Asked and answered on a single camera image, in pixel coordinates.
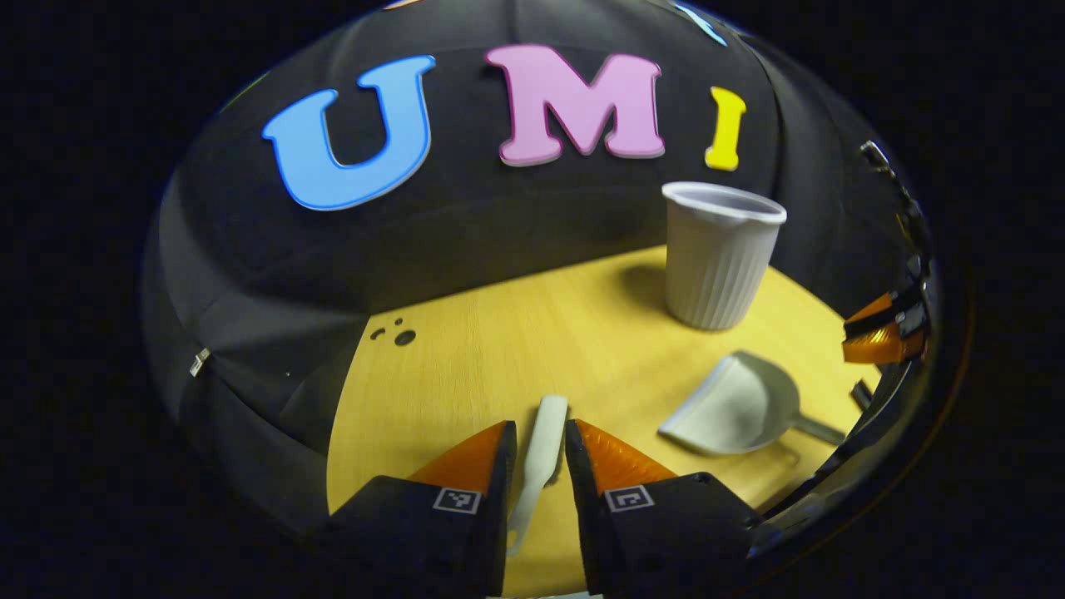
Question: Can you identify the dark metal stand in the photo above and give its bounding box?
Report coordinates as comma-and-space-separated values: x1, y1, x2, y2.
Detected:
859, 141, 932, 280

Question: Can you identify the small white broom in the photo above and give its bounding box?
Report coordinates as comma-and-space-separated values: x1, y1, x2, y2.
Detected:
505, 394, 570, 557

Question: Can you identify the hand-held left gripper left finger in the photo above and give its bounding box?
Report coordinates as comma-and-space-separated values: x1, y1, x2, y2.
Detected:
320, 420, 518, 597

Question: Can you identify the white dustpan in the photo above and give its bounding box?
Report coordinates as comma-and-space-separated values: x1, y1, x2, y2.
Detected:
656, 350, 848, 457

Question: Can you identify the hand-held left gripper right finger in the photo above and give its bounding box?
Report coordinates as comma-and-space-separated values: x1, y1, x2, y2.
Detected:
566, 418, 762, 597

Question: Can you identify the white ribbed garbage bin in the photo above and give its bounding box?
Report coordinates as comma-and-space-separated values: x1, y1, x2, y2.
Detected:
661, 181, 788, 332

